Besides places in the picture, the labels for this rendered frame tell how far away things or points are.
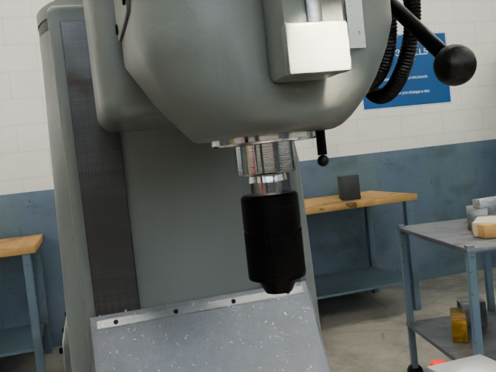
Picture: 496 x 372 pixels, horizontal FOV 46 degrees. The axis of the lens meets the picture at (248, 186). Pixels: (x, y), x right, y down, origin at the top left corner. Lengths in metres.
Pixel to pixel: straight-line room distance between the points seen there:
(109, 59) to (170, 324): 0.41
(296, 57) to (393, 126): 5.02
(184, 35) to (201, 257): 0.51
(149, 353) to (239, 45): 0.54
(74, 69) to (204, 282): 0.35
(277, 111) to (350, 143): 4.78
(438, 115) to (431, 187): 0.66
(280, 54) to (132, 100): 0.23
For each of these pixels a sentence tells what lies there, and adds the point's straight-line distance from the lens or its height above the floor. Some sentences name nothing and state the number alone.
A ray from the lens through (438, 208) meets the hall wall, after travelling 5.59.
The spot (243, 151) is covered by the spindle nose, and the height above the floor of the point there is 1.30.
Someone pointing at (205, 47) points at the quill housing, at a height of 1.37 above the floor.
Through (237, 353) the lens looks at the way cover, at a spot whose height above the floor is 1.02.
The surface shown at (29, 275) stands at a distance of 3.92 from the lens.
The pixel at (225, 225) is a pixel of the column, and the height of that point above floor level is 1.20.
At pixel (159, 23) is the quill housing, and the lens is 0.39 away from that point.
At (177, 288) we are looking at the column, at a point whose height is 1.12.
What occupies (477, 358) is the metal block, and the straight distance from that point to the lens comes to 0.61.
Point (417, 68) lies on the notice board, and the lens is 5.55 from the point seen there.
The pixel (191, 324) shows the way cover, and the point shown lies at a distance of 0.84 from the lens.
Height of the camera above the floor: 1.30
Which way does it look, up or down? 3 degrees down
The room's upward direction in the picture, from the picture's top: 6 degrees counter-clockwise
